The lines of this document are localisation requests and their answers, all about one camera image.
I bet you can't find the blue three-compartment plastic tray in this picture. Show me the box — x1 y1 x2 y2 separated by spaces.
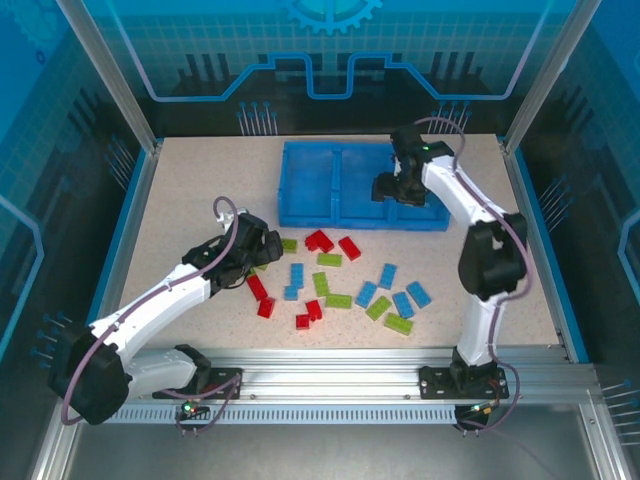
277 140 451 232

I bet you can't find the blue table edge trim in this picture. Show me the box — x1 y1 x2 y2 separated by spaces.
87 147 154 321
510 147 592 364

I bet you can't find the small controller board with LED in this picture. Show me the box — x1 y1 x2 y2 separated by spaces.
457 399 502 421
175 397 211 420

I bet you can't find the grey metal bottom plate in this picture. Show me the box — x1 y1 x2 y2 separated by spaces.
64 424 601 480

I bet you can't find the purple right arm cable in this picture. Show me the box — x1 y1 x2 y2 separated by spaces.
413 116 532 436

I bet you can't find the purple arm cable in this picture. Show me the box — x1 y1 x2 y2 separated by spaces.
59 196 245 437
413 116 532 436

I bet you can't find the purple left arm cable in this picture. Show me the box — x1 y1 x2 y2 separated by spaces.
59 196 245 437

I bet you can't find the aluminium mounting rail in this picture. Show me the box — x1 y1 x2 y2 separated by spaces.
124 347 599 404

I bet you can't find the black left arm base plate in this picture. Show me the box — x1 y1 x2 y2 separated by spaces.
152 367 245 401

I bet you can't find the aluminium frame post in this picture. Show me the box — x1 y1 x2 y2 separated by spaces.
501 0 604 154
54 0 164 152

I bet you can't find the slotted grey cable duct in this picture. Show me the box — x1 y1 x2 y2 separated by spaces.
107 403 459 426

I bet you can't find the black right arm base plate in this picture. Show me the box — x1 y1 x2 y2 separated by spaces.
418 364 510 401

